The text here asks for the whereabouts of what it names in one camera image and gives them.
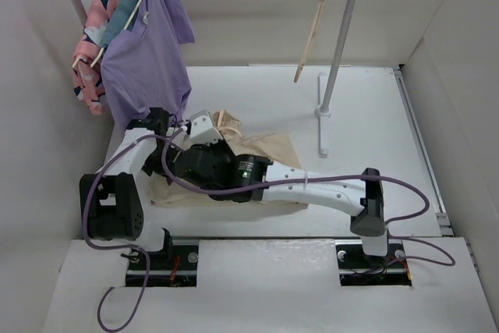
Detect beige trousers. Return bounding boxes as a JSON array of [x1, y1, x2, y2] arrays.
[[148, 109, 301, 209]]

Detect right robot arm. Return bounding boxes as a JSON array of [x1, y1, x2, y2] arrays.
[[162, 142, 389, 266]]

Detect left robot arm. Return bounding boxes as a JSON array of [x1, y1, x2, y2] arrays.
[[79, 108, 178, 250]]

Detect cream hanger under teal garment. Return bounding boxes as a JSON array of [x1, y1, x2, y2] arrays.
[[88, 0, 136, 69]]

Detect cream hanger under pink garment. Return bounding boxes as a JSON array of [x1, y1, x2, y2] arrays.
[[69, 0, 98, 71]]

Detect beige empty hanger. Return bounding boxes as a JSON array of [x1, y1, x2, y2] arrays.
[[293, 0, 326, 83]]

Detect purple t-shirt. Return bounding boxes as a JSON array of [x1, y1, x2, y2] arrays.
[[101, 0, 195, 129]]

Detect pink floral garment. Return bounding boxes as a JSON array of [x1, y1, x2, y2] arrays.
[[72, 0, 120, 115]]

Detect teal garment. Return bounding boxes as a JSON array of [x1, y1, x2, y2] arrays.
[[100, 0, 139, 48]]

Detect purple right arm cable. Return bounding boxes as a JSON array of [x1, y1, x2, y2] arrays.
[[160, 129, 456, 271]]

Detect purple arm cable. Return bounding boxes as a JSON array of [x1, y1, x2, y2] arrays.
[[82, 112, 188, 332], [160, 129, 456, 271]]

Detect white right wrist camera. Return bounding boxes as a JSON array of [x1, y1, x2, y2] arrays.
[[189, 110, 224, 145]]

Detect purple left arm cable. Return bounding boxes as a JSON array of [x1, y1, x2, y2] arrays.
[[82, 112, 188, 332]]

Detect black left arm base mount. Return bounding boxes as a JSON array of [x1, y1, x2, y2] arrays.
[[122, 244, 199, 288]]

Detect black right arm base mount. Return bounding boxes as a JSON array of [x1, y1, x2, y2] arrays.
[[336, 243, 412, 286]]

